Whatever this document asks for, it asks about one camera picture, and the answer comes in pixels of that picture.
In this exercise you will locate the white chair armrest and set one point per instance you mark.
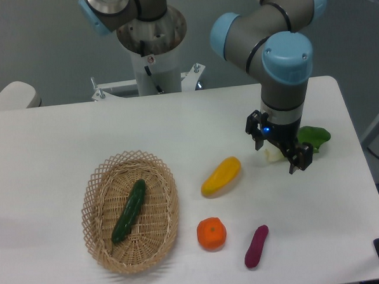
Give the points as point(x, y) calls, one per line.
point(19, 95)

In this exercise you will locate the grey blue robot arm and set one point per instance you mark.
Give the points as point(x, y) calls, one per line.
point(267, 45)

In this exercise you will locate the yellow mango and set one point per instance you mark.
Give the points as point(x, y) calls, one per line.
point(225, 173)

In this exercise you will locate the purple sweet potato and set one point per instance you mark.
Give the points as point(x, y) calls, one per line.
point(255, 249)

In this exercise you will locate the oval wicker basket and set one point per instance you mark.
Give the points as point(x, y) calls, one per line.
point(154, 231)

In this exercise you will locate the orange tangerine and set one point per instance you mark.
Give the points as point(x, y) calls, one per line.
point(211, 233)

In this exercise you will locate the green cucumber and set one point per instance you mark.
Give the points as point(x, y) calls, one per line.
point(129, 214)

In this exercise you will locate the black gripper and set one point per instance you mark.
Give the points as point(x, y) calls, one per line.
point(260, 128)

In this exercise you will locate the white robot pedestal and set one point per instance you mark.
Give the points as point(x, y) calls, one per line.
point(153, 48)

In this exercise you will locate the green leafy bok choy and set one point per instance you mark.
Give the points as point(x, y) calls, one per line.
point(311, 134)

